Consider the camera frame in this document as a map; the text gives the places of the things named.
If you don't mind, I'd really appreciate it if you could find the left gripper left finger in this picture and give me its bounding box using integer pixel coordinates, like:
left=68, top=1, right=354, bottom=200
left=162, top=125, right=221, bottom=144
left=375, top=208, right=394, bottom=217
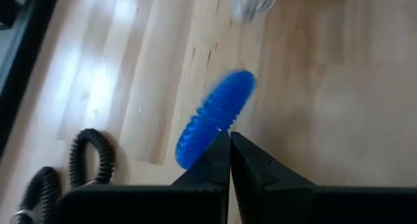
left=57, top=130, right=231, bottom=224

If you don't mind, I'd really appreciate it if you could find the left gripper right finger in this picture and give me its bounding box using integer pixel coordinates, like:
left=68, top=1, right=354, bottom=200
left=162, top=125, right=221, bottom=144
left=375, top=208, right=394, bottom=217
left=230, top=132, right=417, bottom=224

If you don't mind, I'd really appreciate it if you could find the black spiral coil keychain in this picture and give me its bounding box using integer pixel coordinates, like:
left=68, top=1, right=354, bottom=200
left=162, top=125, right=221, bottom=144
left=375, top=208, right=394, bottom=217
left=9, top=166, right=63, bottom=224
left=68, top=128, right=117, bottom=189

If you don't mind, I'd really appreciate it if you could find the blue spiral coil keychain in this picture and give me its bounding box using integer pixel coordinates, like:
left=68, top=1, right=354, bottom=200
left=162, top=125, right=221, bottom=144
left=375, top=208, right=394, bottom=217
left=175, top=69, right=257, bottom=171

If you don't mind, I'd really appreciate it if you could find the clear lamp cord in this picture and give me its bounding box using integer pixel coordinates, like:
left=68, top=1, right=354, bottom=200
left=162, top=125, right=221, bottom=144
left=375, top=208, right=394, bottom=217
left=229, top=0, right=281, bottom=23

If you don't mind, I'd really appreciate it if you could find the black aluminium rig frame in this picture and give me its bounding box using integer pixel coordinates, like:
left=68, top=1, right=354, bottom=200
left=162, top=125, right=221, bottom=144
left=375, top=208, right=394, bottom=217
left=0, top=0, right=61, bottom=153

